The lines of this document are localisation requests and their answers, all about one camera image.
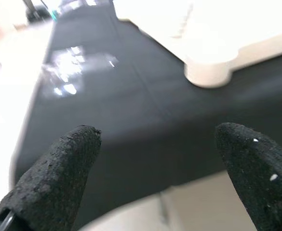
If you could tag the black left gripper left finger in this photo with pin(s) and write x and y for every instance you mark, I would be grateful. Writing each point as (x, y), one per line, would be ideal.
(54, 173)

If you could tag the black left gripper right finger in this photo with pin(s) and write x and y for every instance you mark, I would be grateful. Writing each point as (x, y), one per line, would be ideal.
(259, 173)

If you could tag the white plastic children table top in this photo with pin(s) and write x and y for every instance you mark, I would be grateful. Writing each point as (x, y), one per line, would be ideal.
(215, 36)

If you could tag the teal headed mop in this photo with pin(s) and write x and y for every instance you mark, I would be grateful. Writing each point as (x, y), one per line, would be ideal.
(54, 14)

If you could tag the black round floor device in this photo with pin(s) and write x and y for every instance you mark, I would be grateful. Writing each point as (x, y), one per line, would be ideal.
(34, 14)

